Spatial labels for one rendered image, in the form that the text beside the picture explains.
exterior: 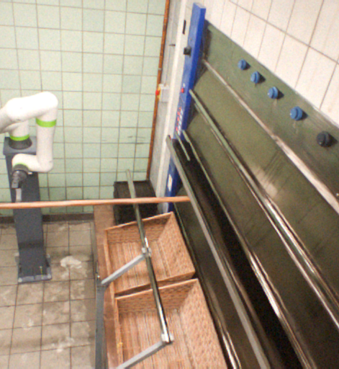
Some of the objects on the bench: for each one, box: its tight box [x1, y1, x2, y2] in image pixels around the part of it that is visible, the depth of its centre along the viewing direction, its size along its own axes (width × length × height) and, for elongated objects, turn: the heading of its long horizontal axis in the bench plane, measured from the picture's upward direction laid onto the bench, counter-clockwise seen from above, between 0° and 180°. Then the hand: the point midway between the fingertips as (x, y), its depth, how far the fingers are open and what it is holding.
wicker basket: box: [114, 279, 228, 369], centre depth 197 cm, size 49×56×28 cm
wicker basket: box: [104, 212, 196, 309], centre depth 243 cm, size 49×56×28 cm
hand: (16, 197), depth 201 cm, fingers open, 13 cm apart
